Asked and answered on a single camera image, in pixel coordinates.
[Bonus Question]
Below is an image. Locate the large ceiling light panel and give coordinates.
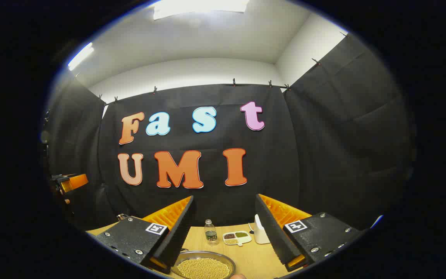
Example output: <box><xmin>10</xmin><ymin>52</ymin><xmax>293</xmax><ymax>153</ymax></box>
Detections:
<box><xmin>153</xmin><ymin>0</ymin><xmax>250</xmax><ymax>21</ymax></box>

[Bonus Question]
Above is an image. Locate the pile of yellow soybeans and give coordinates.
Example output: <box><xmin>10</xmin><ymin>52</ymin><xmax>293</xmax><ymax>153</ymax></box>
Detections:
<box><xmin>177</xmin><ymin>258</ymin><xmax>230</xmax><ymax>279</ymax></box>

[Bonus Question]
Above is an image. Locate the row of black cloth clips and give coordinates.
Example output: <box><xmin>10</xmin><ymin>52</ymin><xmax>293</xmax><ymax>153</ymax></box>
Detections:
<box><xmin>98</xmin><ymin>33</ymin><xmax>349</xmax><ymax>104</ymax></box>

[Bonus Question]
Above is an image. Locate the white toaster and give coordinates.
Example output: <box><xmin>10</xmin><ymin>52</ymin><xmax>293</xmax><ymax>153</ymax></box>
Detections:
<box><xmin>254</xmin><ymin>214</ymin><xmax>271</xmax><ymax>245</ymax></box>

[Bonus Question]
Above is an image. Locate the white divided bean tray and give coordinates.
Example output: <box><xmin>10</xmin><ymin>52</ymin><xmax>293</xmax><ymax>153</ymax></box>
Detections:
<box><xmin>223</xmin><ymin>231</ymin><xmax>252</xmax><ymax>247</ymax></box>

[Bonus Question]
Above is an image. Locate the small ceiling light panel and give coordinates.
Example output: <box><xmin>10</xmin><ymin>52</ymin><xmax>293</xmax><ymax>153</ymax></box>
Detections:
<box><xmin>67</xmin><ymin>43</ymin><xmax>94</xmax><ymax>71</ymax></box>

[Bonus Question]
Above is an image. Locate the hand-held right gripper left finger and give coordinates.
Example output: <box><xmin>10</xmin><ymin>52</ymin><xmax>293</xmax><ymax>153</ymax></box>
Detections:
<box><xmin>87</xmin><ymin>196</ymin><xmax>194</xmax><ymax>274</ymax></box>

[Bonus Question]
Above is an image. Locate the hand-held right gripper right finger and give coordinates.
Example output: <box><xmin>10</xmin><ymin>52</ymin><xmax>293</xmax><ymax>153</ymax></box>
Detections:
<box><xmin>255</xmin><ymin>194</ymin><xmax>365</xmax><ymax>272</ymax></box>

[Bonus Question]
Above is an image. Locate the clear plastic water bottle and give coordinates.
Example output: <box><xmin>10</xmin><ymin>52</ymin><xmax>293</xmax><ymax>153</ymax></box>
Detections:
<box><xmin>204</xmin><ymin>219</ymin><xmax>218</xmax><ymax>245</ymax></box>

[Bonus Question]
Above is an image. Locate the steel pot with black handles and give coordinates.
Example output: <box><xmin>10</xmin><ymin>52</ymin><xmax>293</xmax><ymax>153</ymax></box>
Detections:
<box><xmin>171</xmin><ymin>250</ymin><xmax>236</xmax><ymax>279</ymax></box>

